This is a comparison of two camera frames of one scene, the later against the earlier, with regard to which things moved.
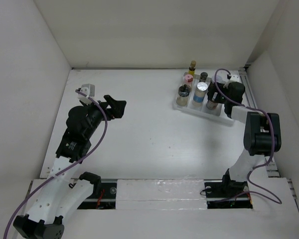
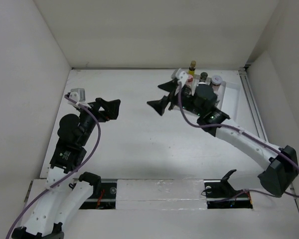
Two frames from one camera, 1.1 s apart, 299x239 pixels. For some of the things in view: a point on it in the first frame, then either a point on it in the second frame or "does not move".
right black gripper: x=211 y=92 → x=160 y=105
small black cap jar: x=203 y=76 does not move
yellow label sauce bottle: x=192 y=68 does not move
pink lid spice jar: x=189 y=79 does not move
